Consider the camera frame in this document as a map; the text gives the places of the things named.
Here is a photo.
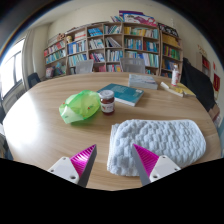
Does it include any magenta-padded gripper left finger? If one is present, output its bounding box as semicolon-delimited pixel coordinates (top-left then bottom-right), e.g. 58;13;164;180
47;143;98;188

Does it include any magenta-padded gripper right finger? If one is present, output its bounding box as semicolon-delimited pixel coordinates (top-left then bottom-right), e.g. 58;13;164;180
131;143;182;187

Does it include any white waffle towel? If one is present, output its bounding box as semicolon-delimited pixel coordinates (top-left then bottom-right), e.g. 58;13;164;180
106;118;207;177

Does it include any green plastic bag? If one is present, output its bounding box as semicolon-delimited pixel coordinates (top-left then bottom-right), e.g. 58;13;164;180
58;89;102;125

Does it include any red-lidded glass jar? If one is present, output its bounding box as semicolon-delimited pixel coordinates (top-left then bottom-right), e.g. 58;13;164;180
98;89;116;116

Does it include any teal book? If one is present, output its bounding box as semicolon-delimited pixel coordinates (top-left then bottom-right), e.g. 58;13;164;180
96;83;145;107

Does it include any thick yellow book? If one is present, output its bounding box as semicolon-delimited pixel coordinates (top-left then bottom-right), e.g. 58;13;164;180
159;81;185;99

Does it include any grey-blue book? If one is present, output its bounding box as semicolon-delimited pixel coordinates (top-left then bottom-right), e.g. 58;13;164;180
128;73;159;91

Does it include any thin yellow notebook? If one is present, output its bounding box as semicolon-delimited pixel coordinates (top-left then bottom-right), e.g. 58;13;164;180
173;82;197;98

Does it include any cardboard box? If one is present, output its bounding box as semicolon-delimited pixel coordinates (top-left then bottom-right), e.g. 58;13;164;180
208;102;222;128

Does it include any white bottle with red cap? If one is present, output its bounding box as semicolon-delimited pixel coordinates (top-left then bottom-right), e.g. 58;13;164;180
170;64;181;87

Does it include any black cloth cover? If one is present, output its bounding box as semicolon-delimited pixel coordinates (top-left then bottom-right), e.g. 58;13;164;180
181;57;217;113

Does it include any light grey chair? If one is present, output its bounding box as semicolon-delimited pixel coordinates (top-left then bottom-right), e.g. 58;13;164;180
74;59;95;75

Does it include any dark office chair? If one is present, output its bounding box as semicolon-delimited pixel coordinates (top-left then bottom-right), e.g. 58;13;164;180
27;72;42;89

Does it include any grey mesh chair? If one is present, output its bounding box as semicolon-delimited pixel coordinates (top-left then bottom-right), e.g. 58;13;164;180
119;57;147;75

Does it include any window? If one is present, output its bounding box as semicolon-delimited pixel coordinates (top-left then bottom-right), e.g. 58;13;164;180
0;38;26;99

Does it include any wooden bookshelf unit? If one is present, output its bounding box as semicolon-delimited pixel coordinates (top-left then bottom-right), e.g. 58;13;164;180
43;9;184;80

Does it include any red wall hanging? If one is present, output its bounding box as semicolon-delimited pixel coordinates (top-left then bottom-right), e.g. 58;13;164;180
213;73;222;93

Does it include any small wall shelf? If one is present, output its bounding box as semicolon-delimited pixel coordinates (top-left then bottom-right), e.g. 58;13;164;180
200;54;212;78

